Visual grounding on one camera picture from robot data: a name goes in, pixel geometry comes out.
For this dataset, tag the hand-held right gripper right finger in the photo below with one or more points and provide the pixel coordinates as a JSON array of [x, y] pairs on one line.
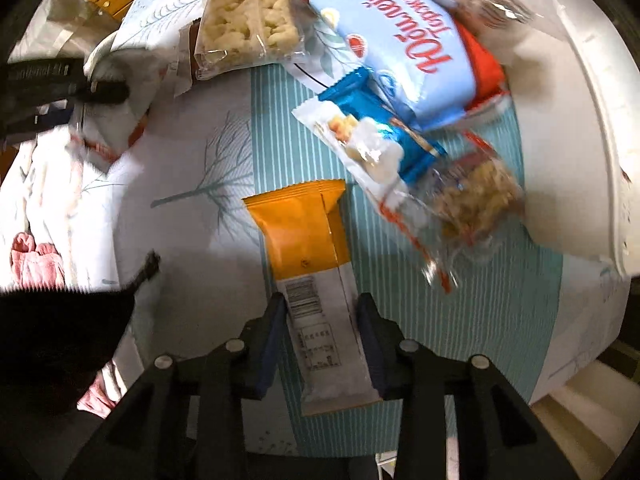
[[372, 355]]

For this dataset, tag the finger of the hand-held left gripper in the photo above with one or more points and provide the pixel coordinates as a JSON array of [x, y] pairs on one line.
[[105, 92]]

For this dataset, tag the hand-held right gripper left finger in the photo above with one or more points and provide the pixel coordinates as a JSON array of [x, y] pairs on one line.
[[270, 360]]

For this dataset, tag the orange white snack bar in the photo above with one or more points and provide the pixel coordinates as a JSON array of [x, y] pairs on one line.
[[300, 235]]

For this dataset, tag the blue white snack packet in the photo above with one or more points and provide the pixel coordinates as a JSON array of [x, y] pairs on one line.
[[390, 135]]

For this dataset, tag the white plastic bin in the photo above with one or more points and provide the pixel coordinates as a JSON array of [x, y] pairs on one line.
[[565, 135]]

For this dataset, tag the floral fleece blanket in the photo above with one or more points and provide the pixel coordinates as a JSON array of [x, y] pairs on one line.
[[45, 200]]

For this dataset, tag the teal white printed tablecloth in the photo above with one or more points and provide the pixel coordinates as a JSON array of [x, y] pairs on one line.
[[200, 240]]

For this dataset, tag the clear puffed rice cake packet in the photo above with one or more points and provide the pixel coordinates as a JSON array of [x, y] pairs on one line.
[[250, 20]]

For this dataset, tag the clear nut brittle packet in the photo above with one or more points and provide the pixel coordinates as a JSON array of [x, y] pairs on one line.
[[475, 195]]

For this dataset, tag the black zip jacket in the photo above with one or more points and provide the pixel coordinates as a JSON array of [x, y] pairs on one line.
[[50, 340]]

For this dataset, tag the light blue biscuit packet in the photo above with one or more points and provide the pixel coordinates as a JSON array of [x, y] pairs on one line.
[[390, 50]]

